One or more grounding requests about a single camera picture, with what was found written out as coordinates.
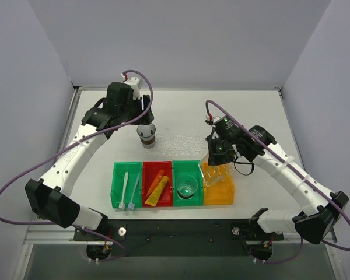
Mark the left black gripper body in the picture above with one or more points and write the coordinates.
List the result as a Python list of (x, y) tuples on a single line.
[(146, 111)]

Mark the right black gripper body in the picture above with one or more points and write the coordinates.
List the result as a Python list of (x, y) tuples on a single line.
[(216, 150)]

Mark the clear textured holder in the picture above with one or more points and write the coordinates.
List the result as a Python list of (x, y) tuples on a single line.
[(212, 175)]

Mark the dark smoky plastic cup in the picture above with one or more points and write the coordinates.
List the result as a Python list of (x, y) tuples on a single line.
[(147, 136)]

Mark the clear plastic cup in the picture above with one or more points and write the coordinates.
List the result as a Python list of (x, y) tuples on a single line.
[(186, 186)]

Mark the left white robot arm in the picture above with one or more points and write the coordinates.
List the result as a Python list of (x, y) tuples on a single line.
[(49, 196)]

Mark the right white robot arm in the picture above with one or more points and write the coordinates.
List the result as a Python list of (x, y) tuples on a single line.
[(319, 206)]

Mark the clear textured oval tray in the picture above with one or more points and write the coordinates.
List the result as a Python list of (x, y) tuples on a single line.
[(178, 145)]

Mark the orange toothpaste tube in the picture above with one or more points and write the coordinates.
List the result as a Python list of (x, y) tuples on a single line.
[(155, 182)]

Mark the yellow toothpaste tube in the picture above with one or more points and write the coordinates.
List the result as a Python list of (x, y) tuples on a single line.
[(153, 198)]

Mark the white toothbrush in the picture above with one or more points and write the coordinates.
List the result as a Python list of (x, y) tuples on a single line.
[(124, 186)]

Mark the light blue toothbrush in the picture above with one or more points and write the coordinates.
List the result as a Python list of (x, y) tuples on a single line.
[(131, 204)]

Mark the yellow bin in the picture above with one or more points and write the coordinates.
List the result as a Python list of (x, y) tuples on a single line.
[(219, 194)]

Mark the right green bin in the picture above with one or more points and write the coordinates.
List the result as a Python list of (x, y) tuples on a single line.
[(187, 167)]

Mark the green bin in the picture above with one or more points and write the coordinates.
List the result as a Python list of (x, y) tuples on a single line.
[(187, 167), (133, 168)]

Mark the left green bin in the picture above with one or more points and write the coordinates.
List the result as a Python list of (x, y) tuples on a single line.
[(133, 168)]

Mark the red bin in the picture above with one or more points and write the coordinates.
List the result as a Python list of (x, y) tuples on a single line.
[(150, 171)]

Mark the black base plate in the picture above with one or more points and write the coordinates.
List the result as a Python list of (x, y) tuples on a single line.
[(185, 237)]

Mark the aluminium frame rail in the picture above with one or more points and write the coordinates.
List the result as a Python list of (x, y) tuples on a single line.
[(53, 234)]

